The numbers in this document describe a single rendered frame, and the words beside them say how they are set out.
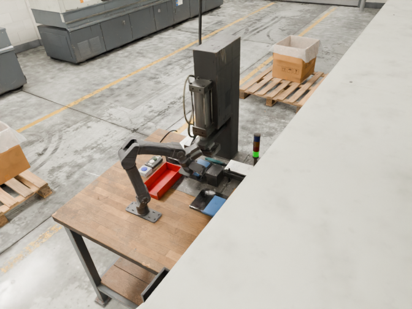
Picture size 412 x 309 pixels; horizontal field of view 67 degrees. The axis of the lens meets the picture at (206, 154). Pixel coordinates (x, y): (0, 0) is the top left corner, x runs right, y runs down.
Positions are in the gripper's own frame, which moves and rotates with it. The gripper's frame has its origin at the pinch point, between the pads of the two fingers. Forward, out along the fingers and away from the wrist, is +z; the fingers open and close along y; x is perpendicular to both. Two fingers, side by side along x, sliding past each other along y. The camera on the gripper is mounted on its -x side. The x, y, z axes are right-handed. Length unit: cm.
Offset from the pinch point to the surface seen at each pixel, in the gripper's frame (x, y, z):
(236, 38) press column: -3, 64, -38
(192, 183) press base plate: 0.8, -3.1, 11.6
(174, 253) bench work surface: -16.2, -42.1, -11.6
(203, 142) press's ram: -2.1, 14.9, -11.1
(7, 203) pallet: 179, -74, 80
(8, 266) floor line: 130, -112, 70
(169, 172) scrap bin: 18.6, -2.2, 13.6
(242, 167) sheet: -20.9, 19.0, 15.5
